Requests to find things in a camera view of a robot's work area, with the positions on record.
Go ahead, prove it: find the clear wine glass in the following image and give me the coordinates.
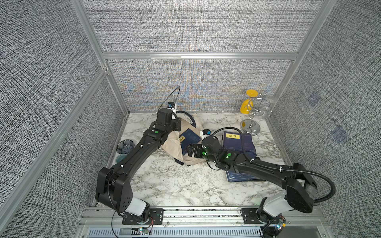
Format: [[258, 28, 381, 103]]
[[259, 95, 278, 120]]

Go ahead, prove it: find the cream canvas tote bag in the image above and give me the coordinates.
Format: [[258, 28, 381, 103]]
[[160, 110, 209, 166]]

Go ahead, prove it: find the dark flower shaped dish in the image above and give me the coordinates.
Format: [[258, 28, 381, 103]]
[[116, 139, 135, 154]]

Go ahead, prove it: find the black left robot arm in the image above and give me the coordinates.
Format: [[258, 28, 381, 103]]
[[95, 109, 181, 223]]

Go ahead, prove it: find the teal ceramic cup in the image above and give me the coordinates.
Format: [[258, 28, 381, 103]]
[[116, 154, 127, 163]]

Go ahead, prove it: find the black corrugated cable hose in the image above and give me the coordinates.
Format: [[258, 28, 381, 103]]
[[209, 127, 336, 204]]

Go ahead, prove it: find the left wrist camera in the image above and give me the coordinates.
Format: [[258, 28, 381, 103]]
[[167, 102, 177, 113]]

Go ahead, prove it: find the blue book with barcode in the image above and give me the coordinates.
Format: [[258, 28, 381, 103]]
[[226, 171, 264, 182]]

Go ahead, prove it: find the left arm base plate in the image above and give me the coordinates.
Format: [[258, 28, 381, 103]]
[[122, 208, 165, 226]]

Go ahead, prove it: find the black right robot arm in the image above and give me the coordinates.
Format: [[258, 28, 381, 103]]
[[187, 136, 336, 223]]

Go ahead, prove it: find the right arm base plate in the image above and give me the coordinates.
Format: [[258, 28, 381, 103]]
[[240, 207, 267, 225]]

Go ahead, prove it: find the dark blue book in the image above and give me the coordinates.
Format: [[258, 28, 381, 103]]
[[179, 129, 201, 156]]

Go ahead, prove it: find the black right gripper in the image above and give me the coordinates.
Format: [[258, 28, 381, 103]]
[[185, 143, 220, 167]]

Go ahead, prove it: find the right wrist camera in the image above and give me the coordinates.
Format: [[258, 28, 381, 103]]
[[200, 129, 212, 139]]

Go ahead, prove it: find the aluminium front rail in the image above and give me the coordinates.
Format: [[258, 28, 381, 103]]
[[75, 206, 334, 238]]

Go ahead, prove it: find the purple blue book yellow label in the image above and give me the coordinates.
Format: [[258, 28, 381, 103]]
[[223, 132, 257, 158]]

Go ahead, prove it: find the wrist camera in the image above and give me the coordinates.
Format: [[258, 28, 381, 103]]
[[200, 129, 212, 139], [167, 102, 177, 113]]

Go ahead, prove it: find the yellow wine glass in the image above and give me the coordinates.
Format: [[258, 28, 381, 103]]
[[240, 89, 258, 115]]

